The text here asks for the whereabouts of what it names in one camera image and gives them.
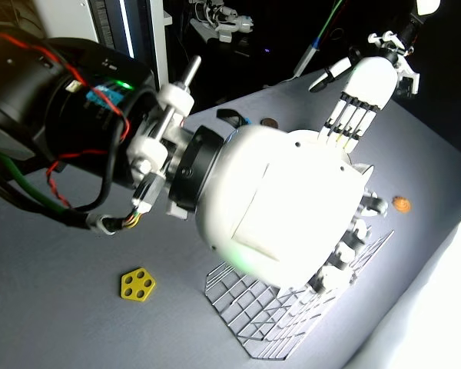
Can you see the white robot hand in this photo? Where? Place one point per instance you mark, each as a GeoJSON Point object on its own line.
{"type": "Point", "coordinates": [284, 207]}
{"type": "Point", "coordinates": [372, 80]}

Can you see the grey table cloth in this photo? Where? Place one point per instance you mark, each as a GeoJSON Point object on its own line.
{"type": "Point", "coordinates": [61, 250]}

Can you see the orange swirl cookie toy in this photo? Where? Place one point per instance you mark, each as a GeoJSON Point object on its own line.
{"type": "Point", "coordinates": [402, 204]}

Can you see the brown round cookie toy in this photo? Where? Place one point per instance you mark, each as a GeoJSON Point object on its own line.
{"type": "Point", "coordinates": [269, 123]}

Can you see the white background robot device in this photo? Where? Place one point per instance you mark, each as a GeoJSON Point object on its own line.
{"type": "Point", "coordinates": [226, 23]}

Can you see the yellow pentagon block with holes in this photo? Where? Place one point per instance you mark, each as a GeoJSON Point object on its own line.
{"type": "Point", "coordinates": [137, 285]}

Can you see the white equipment cabinet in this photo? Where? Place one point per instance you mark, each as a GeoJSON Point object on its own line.
{"type": "Point", "coordinates": [61, 19]}

